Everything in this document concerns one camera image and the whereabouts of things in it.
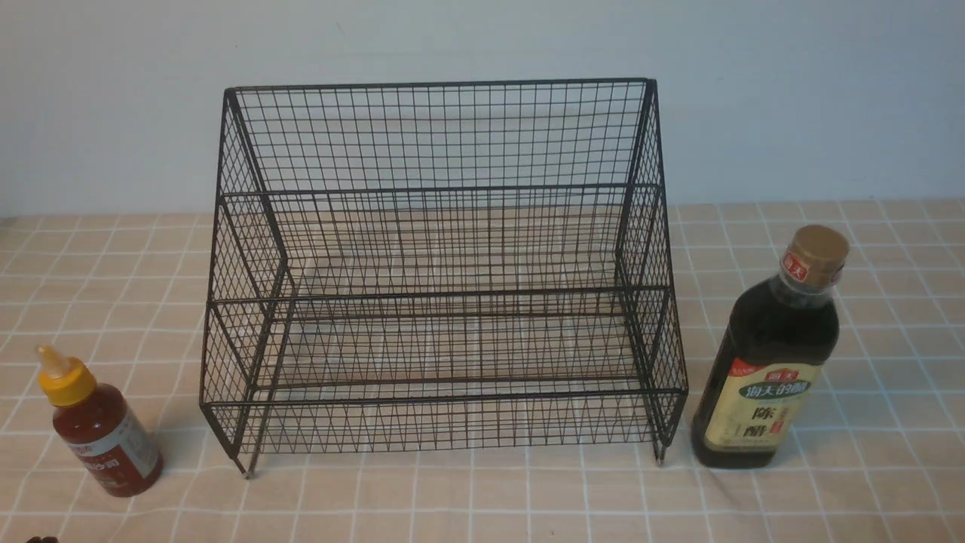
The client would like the beige checkered tablecloth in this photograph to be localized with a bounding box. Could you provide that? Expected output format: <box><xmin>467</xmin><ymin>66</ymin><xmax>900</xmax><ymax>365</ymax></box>
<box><xmin>1</xmin><ymin>199</ymin><xmax>963</xmax><ymax>542</ymax></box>

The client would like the red chili sauce bottle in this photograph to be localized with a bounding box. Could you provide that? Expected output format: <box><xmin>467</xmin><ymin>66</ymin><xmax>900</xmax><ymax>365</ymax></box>
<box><xmin>35</xmin><ymin>345</ymin><xmax>164</xmax><ymax>498</ymax></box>

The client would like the dark vinegar bottle gold cap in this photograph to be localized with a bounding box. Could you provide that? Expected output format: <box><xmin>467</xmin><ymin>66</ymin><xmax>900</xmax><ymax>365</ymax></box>
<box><xmin>691</xmin><ymin>224</ymin><xmax>849</xmax><ymax>470</ymax></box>

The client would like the black wire mesh rack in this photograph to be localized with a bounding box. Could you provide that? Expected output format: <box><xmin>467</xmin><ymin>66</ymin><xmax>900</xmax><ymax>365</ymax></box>
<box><xmin>199</xmin><ymin>77</ymin><xmax>688</xmax><ymax>474</ymax></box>

